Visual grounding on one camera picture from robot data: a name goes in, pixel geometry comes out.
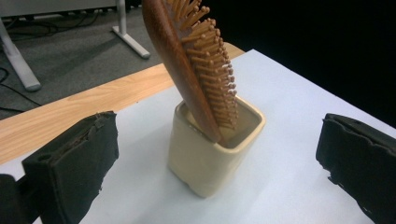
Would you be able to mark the white table sheet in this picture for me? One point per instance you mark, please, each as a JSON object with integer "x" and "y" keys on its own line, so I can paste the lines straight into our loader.
{"x": 280, "y": 149}

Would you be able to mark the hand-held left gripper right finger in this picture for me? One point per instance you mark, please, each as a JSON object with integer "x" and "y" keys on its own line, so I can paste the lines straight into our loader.
{"x": 361, "y": 161}

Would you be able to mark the cream square ceramic cup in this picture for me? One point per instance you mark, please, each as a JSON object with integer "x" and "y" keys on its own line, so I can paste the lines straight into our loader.
{"x": 199, "y": 161}

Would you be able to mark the wooden paddle hairbrush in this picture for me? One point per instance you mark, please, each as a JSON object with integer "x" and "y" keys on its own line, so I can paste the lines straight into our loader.
{"x": 183, "y": 74}

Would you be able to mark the white metal desk frame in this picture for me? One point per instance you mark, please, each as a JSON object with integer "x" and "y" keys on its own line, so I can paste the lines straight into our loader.
{"x": 18, "y": 65}

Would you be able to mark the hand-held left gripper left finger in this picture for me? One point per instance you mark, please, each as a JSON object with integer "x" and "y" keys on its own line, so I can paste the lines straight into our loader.
{"x": 71, "y": 165}

